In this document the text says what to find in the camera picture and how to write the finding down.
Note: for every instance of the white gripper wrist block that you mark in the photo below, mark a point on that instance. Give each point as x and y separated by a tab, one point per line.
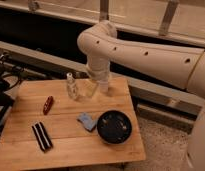
98	69

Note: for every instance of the black white striped eraser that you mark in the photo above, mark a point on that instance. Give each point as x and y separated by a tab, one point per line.
42	137

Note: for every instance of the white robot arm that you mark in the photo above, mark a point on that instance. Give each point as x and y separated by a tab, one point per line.
181	67

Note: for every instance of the clear plastic cup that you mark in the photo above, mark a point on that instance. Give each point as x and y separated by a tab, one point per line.
104	86

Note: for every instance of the black ceramic bowl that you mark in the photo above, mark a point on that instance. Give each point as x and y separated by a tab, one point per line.
114	127

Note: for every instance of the clear glass bottle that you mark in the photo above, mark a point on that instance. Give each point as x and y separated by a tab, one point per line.
72	86

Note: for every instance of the blue crumpled cloth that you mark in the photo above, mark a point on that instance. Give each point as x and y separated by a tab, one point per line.
87	121

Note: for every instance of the red pocket knife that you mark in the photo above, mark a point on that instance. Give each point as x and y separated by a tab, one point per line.
48	104

